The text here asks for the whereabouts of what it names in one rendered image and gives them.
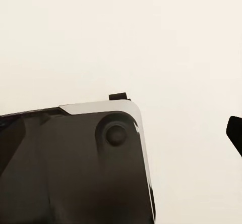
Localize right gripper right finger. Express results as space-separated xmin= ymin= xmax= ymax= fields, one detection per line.
xmin=226 ymin=116 xmax=242 ymax=157

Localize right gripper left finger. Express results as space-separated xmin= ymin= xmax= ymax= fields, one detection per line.
xmin=0 ymin=116 xmax=26 ymax=176

